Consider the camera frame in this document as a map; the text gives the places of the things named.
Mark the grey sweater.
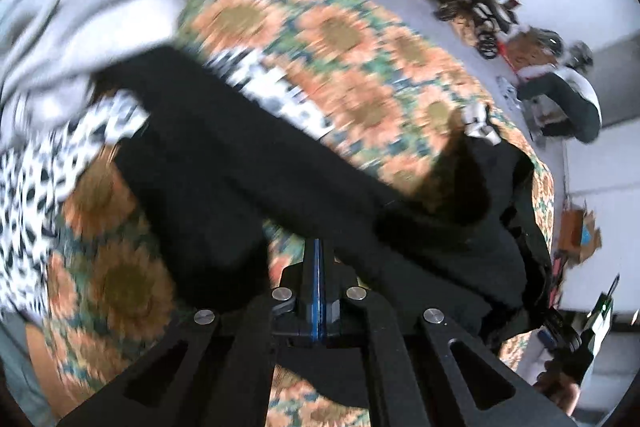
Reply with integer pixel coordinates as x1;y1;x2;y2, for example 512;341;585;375
0;0;211;128

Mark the black sweater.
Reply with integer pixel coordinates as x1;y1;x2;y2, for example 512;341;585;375
95;44;553;408

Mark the sunflower print blanket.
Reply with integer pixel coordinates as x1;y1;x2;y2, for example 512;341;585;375
25;0;556;427

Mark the person's right hand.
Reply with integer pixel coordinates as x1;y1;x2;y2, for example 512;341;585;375
538;358;582;414

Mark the torn cardboard box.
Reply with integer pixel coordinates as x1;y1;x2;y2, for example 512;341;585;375
557;204;604;259

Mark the dark curved object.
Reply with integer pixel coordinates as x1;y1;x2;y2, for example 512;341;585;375
517;67;604;144

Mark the black-spotted white garment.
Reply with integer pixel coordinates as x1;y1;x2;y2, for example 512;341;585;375
0;47;336;323

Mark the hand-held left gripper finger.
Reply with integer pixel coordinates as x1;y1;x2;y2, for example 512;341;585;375
57;239;318;427
317;239;576;427

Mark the brown cardboard box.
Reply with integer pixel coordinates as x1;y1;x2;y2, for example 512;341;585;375
505;31;562;68

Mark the black standing fan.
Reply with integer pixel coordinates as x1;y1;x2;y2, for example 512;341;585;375
567;42;596;70

